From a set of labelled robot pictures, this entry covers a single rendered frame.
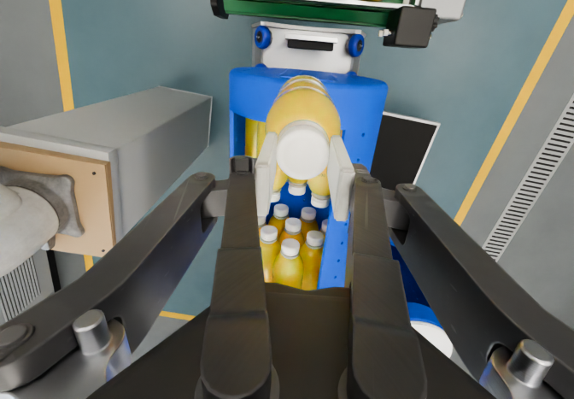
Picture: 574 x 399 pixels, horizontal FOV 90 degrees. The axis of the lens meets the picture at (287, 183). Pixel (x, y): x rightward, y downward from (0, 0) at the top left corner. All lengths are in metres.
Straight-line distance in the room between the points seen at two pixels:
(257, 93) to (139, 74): 1.45
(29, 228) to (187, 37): 1.23
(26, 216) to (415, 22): 0.89
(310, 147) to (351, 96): 0.25
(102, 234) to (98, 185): 0.15
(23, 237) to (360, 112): 0.71
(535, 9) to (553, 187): 1.05
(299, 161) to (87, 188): 0.72
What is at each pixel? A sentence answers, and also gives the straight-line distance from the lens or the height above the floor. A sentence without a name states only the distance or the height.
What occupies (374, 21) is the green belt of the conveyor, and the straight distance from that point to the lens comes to 0.78.
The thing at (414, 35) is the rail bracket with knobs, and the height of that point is 1.00.
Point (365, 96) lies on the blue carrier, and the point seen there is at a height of 1.21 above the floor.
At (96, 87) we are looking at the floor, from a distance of 2.01.
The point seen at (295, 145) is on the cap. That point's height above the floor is 1.46.
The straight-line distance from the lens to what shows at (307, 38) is 0.60.
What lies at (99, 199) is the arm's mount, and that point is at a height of 1.02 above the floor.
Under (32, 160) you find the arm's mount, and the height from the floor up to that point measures 1.03.
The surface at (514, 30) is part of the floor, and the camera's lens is 1.98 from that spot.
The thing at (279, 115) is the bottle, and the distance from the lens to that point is 0.24.
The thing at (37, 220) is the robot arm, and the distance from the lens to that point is 0.84.
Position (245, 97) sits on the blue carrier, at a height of 1.19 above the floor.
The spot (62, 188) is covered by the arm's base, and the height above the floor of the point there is 1.04.
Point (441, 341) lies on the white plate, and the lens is 1.12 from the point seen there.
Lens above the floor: 1.65
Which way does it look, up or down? 65 degrees down
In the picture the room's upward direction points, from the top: 176 degrees counter-clockwise
